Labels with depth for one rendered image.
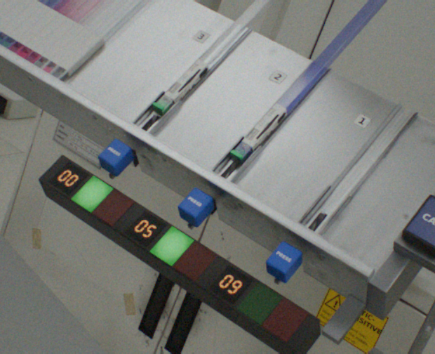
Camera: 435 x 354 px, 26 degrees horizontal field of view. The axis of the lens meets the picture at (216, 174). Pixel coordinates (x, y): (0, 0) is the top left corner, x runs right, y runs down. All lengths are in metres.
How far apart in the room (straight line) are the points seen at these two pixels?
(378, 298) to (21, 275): 0.34
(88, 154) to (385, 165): 0.60
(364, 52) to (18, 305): 2.23
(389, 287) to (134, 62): 0.40
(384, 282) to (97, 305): 0.69
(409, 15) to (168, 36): 1.90
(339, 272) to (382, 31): 2.10
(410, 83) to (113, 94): 1.96
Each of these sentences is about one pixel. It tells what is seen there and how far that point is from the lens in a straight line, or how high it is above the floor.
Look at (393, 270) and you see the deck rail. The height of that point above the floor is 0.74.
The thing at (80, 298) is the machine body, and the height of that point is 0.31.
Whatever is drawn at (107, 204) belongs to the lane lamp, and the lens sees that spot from 0.99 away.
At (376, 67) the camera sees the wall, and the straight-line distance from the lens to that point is 2.98.
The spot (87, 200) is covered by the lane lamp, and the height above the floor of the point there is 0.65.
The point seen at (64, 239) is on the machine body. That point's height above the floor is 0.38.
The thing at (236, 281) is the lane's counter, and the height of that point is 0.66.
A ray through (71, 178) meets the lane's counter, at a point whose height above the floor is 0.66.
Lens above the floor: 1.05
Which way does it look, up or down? 20 degrees down
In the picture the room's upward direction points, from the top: 21 degrees clockwise
